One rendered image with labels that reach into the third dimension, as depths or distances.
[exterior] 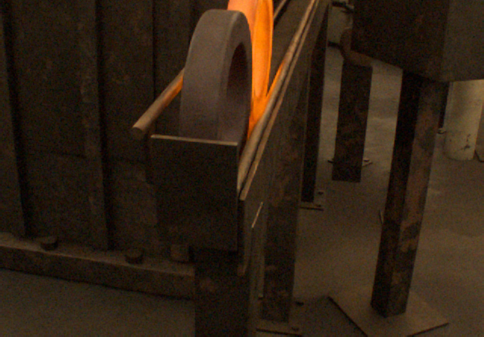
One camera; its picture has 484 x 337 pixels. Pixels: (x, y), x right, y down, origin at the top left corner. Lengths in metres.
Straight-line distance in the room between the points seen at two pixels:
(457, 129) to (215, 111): 1.92
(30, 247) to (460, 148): 1.61
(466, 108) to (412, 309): 1.10
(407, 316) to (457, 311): 0.13
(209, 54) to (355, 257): 1.16
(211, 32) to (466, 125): 1.90
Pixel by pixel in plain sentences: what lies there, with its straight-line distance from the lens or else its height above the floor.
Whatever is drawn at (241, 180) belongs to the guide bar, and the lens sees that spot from 0.53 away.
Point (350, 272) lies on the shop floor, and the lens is 1.53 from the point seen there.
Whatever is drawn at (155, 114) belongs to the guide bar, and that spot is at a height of 0.64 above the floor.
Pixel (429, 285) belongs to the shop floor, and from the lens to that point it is 1.53.
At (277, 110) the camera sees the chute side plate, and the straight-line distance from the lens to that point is 0.69.
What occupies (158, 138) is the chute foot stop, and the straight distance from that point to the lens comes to 0.50.
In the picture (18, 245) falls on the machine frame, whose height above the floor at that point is 0.07.
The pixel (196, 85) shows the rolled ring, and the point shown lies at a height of 0.68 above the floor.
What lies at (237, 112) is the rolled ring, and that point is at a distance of 0.64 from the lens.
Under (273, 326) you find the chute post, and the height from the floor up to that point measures 0.01.
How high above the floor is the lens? 0.80
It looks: 22 degrees down
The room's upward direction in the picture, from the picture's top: 2 degrees clockwise
